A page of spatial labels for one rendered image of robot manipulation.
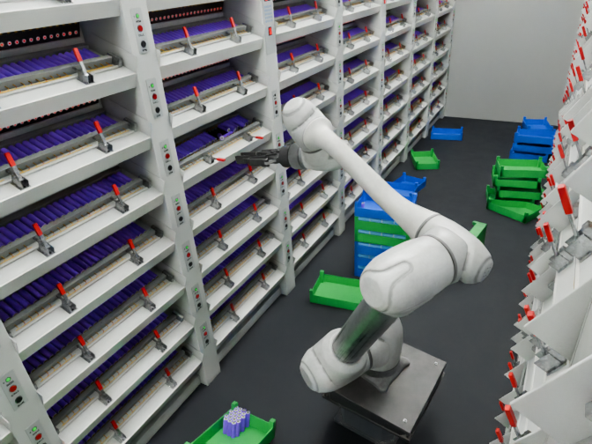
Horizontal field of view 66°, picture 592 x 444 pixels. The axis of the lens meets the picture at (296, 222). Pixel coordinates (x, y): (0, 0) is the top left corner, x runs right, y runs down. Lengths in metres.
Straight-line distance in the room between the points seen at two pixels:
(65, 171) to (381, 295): 0.90
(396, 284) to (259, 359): 1.34
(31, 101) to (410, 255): 0.98
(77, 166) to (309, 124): 0.66
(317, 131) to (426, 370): 0.99
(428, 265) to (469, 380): 1.22
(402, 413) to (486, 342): 0.81
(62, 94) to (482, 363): 1.93
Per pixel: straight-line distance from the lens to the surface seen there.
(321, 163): 1.46
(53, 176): 1.37
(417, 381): 1.80
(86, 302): 1.53
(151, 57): 1.55
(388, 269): 1.01
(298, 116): 1.33
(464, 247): 1.12
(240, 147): 1.94
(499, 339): 2.42
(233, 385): 2.16
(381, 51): 3.34
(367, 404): 1.71
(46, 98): 1.33
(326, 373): 1.52
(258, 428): 1.99
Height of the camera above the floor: 1.59
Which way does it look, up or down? 29 degrees down
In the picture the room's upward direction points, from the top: 4 degrees counter-clockwise
